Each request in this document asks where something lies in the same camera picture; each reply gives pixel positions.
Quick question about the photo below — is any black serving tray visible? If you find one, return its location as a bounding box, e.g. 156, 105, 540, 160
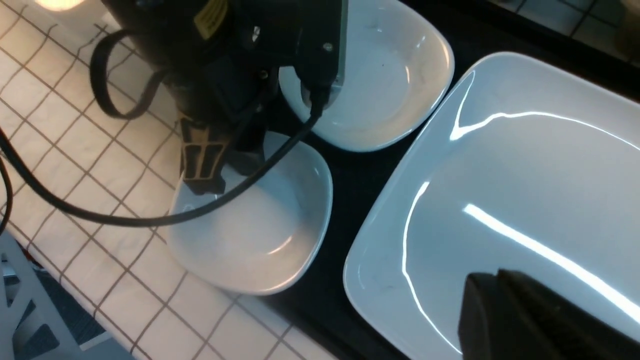
263, 0, 639, 360

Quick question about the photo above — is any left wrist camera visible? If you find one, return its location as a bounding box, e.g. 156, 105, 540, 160
294, 0, 349, 108

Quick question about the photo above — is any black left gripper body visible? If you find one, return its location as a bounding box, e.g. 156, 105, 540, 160
170, 55, 278, 176

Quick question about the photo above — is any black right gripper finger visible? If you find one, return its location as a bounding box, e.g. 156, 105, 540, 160
457, 269, 640, 360

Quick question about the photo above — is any white bowl with spoon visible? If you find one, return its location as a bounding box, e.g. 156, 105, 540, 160
278, 0, 456, 153

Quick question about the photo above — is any white bowl front tray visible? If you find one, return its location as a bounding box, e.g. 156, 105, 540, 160
166, 142, 333, 296

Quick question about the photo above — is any large white rice plate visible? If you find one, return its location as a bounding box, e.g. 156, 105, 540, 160
343, 52, 640, 360

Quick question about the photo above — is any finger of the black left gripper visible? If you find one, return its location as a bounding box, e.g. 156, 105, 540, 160
179, 116, 231, 195

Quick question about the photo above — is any white checkered tablecloth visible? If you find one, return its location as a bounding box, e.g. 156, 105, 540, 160
0, 0, 341, 360

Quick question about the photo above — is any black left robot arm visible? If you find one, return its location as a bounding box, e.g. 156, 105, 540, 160
89, 0, 349, 195

